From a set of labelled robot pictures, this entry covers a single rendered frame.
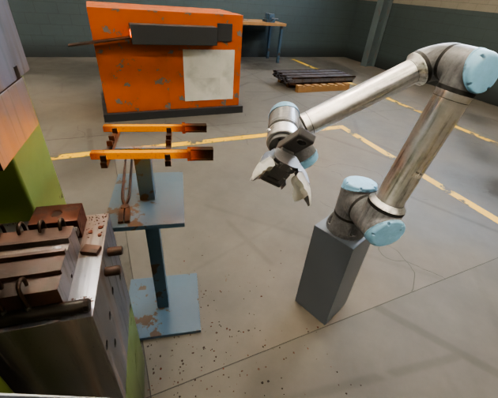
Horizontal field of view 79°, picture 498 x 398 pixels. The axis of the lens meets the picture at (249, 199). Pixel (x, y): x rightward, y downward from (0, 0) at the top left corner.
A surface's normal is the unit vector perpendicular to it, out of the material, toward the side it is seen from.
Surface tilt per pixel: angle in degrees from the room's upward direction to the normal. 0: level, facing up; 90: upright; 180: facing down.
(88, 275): 0
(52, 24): 90
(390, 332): 0
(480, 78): 82
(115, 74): 90
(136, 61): 90
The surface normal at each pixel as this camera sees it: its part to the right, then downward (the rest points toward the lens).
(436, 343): 0.07, -0.82
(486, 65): 0.24, 0.46
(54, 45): 0.40, 0.55
